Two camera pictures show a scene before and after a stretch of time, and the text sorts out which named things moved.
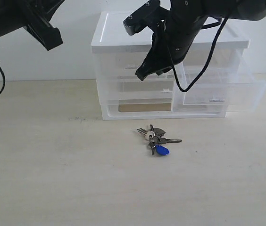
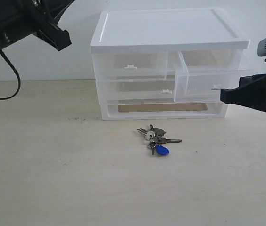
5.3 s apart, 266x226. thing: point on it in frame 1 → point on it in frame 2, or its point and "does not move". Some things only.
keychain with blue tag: [154, 136] does not move
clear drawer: [124, 66] does not move
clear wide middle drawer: [149, 91] does not move
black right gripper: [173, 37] → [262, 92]
